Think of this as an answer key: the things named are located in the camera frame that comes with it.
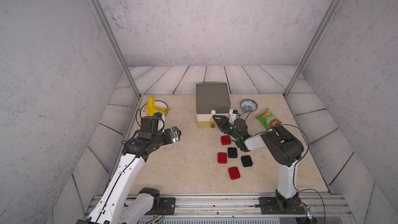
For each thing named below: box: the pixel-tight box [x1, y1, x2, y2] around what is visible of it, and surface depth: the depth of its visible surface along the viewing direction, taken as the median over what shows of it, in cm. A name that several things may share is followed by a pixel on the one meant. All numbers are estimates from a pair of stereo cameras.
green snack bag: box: [256, 107, 282, 131], surface depth 103 cm
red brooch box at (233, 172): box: [228, 166, 241, 180], surface depth 84 cm
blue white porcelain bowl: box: [239, 98, 259, 114], surface depth 113 cm
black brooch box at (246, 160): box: [240, 155, 253, 168], surface depth 90 cm
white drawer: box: [196, 113, 230, 122], surface depth 96 cm
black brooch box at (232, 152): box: [227, 147, 238, 159], surface depth 91 cm
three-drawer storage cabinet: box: [195, 82, 231, 129], surface depth 92 cm
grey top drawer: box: [195, 82, 231, 115], surface depth 92 cm
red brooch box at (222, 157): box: [217, 151, 228, 164], surface depth 90 cm
